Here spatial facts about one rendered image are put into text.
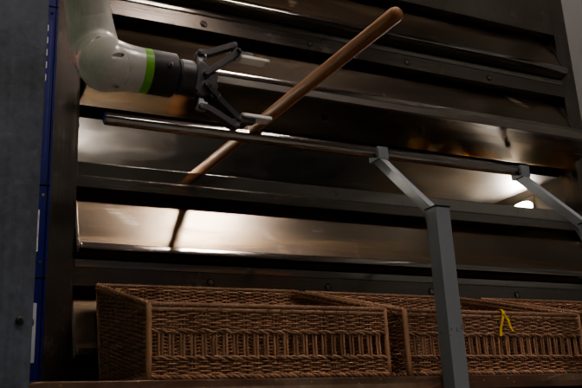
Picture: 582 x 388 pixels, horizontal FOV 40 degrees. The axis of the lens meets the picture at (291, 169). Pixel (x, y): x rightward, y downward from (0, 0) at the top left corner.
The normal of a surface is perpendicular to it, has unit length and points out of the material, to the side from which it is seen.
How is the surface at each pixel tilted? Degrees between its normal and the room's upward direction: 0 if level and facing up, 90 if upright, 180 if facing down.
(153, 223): 70
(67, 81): 90
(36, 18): 90
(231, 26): 90
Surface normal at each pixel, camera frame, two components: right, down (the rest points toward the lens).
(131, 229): 0.40, -0.61
